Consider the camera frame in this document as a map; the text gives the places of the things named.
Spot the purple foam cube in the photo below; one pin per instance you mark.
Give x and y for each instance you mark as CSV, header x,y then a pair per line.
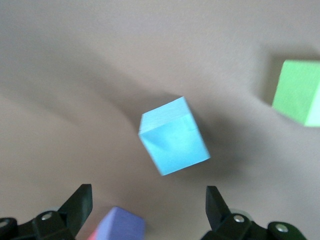
x,y
120,225

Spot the cyan foam cube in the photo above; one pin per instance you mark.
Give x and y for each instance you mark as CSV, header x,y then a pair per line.
x,y
172,140

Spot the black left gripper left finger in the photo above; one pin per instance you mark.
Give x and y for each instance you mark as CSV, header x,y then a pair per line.
x,y
77,207

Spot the green foam cube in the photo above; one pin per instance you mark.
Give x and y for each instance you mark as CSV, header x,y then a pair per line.
x,y
297,92

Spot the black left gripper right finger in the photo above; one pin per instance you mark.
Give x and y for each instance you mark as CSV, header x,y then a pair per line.
x,y
216,210

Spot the red foam cube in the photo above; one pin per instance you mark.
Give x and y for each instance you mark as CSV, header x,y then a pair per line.
x,y
93,236

